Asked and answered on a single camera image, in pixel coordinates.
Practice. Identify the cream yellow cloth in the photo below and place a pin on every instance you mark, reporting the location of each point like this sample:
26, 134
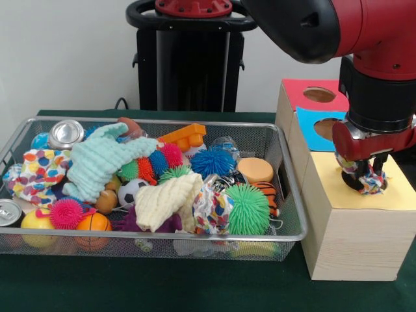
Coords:
162, 201

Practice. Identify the blue spiky ball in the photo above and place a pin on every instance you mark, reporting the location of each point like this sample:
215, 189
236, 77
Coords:
212, 162

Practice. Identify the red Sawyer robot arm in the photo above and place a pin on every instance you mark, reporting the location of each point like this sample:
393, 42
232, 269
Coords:
383, 39

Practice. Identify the white patterned cloth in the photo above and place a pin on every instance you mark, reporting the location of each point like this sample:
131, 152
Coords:
211, 211

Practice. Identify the green spiky ball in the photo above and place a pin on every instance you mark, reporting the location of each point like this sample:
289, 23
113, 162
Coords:
247, 209

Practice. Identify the orange plastic toy brick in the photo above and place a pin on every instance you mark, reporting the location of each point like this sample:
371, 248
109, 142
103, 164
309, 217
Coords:
185, 136

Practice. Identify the clear mesh bin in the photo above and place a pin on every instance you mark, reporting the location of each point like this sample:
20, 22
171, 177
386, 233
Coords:
289, 188

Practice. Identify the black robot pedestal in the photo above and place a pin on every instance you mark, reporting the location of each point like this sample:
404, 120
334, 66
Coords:
188, 65

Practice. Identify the small soccer ball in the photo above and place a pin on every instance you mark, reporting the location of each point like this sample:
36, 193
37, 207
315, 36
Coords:
132, 193

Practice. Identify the silver drink can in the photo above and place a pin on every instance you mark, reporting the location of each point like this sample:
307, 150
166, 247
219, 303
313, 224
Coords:
65, 133

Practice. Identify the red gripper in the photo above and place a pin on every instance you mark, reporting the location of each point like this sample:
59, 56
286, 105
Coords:
374, 144

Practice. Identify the dark green tablecloth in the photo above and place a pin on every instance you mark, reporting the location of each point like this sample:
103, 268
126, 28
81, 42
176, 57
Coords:
162, 286

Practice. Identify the pink spiky ball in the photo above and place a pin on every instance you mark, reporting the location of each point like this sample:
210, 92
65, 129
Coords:
66, 214

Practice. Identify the mint green cloth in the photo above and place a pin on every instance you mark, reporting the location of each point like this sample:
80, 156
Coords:
97, 166

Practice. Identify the tan round wooden block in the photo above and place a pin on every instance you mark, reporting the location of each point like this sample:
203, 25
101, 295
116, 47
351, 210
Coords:
255, 170

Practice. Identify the small polka-dot cloth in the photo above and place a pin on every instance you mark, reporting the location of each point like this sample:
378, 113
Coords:
374, 185

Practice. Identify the wooden box with three holes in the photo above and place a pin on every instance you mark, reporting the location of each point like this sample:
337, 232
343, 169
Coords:
357, 240

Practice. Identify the small orange basketball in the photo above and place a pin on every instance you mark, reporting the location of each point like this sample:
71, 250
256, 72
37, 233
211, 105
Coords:
94, 224

